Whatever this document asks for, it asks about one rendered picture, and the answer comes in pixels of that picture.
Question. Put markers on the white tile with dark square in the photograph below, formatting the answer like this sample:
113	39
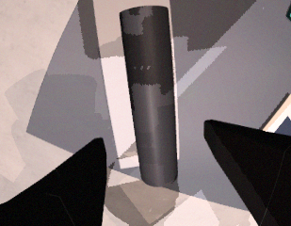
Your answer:
280	122

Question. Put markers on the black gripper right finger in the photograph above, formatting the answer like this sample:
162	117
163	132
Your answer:
258	164

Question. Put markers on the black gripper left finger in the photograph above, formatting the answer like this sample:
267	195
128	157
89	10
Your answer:
70	195

